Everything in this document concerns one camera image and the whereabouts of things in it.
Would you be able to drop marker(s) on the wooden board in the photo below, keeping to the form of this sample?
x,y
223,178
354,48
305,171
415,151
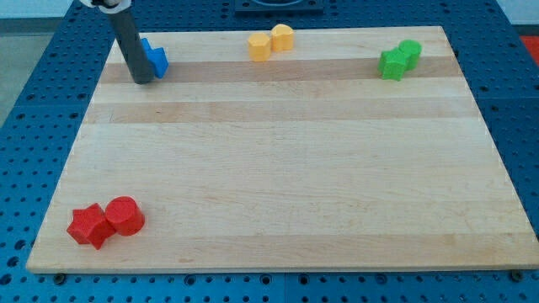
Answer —
x,y
309,161

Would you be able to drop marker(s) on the yellow pentagon block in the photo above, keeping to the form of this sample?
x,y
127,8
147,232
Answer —
x,y
259,47

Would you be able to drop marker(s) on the green cylinder block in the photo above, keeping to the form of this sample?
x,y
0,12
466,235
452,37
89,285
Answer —
x,y
412,49

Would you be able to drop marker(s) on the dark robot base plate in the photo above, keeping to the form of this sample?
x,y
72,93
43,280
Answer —
x,y
278,6

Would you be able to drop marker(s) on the red cylinder block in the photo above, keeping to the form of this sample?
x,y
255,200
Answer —
x,y
124,214

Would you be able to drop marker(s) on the yellow heart block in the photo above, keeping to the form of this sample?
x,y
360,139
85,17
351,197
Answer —
x,y
282,36

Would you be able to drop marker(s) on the green star block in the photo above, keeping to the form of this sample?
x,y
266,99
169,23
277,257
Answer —
x,y
392,64

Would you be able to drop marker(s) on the red star block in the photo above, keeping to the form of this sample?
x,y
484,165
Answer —
x,y
90,227

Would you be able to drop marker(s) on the blue block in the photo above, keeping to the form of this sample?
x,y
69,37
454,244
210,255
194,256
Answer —
x,y
157,58

